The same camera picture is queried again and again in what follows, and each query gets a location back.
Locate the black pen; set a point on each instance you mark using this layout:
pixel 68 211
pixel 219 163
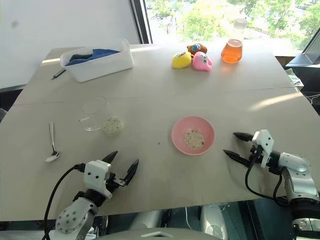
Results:
pixel 58 74

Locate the yellow plush toy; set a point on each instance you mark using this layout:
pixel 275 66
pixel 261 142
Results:
pixel 181 60

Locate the white plastic bin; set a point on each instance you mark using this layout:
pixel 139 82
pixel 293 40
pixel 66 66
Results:
pixel 100 67

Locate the metal spoon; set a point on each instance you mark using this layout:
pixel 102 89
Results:
pixel 52 157

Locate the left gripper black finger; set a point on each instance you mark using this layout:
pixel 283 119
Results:
pixel 132 171
pixel 111 157

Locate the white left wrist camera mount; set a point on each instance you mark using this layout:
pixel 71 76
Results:
pixel 96 175

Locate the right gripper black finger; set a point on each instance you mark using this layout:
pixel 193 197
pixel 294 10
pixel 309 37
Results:
pixel 245 136
pixel 237 157

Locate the silver rounded robot leg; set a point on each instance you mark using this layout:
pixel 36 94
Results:
pixel 147 220
pixel 212 220

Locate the dark green cloth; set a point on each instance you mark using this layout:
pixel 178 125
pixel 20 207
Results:
pixel 80 56

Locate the brown plush toy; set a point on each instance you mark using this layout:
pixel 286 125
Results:
pixel 196 48

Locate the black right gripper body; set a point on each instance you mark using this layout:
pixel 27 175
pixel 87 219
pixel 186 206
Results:
pixel 255 156

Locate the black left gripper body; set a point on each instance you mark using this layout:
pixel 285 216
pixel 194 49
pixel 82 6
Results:
pixel 115 182

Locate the clear glass with cereal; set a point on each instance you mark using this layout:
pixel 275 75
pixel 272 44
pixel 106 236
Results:
pixel 96 110

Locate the dark monitor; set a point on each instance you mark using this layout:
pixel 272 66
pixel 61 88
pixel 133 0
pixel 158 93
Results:
pixel 308 53

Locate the black window frame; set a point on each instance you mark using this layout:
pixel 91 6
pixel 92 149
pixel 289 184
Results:
pixel 142 20

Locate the blue cloth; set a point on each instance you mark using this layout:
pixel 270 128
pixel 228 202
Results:
pixel 105 53

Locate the grey robot torso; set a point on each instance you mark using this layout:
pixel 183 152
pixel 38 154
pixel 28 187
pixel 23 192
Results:
pixel 160 235

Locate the glass flask with orange liquid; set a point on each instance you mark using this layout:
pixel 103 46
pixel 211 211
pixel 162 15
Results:
pixel 231 51

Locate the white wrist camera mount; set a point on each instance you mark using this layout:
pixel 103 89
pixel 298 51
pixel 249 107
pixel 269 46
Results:
pixel 96 175
pixel 263 145

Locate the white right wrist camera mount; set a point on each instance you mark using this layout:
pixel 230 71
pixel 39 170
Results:
pixel 263 145

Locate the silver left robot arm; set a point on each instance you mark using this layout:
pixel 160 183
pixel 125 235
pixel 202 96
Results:
pixel 72 217

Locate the pink bowl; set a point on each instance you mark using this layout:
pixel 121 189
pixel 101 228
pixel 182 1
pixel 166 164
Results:
pixel 180 130

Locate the pink plush toy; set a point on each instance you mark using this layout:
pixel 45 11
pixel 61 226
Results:
pixel 202 62

